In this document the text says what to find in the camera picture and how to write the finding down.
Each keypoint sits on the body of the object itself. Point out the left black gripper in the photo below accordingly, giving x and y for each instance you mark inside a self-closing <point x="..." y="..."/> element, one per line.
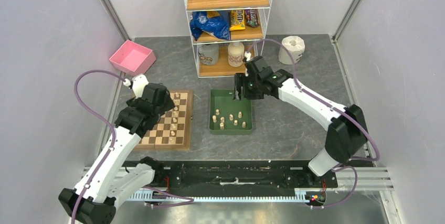
<point x="168" y="104"/>

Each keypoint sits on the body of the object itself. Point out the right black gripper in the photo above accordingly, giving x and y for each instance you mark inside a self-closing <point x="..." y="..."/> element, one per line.
<point x="241" y="80"/>

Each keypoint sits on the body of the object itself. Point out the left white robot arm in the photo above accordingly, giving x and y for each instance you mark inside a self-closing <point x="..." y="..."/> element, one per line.
<point x="96" y="198"/>

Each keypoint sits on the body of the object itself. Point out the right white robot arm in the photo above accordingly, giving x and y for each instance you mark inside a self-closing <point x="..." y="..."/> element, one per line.
<point x="345" y="126"/>

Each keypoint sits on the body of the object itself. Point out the wooden chess board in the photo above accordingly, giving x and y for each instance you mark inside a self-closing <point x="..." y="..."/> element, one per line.
<point x="158" y="137"/>

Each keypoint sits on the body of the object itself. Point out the white patterned bottle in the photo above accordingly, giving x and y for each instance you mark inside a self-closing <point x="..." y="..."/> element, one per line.
<point x="235" y="53"/>

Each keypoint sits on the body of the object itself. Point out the grey patterned mug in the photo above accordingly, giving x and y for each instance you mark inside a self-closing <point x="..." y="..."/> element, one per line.
<point x="208" y="54"/>

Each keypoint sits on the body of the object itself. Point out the green metal tray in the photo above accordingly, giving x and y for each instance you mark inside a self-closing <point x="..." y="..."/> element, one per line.
<point x="223" y="99"/>

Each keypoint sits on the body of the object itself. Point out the pink plastic bin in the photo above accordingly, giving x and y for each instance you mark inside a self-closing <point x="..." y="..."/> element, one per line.
<point x="132" y="58"/>

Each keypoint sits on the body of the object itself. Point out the blue snack bag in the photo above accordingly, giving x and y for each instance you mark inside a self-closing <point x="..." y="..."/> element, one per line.
<point x="211" y="22"/>

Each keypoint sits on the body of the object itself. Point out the yellow candy bag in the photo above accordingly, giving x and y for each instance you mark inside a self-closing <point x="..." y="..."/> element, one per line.
<point x="237" y="20"/>

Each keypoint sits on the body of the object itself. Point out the brown candy bag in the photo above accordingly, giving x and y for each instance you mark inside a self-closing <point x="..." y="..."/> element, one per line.
<point x="252" y="18"/>

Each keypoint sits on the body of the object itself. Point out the white toilet paper roll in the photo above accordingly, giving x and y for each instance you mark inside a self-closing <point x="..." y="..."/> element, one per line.
<point x="296" y="47"/>

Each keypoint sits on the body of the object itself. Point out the white wire wooden shelf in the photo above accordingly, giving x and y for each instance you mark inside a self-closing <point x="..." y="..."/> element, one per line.
<point x="250" y="37"/>

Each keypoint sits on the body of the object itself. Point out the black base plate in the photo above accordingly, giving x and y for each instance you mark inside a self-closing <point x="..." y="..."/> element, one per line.
<point x="285" y="173"/>

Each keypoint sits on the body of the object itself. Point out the aluminium rail frame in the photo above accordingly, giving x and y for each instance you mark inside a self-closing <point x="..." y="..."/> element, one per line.
<point x="359" y="177"/>

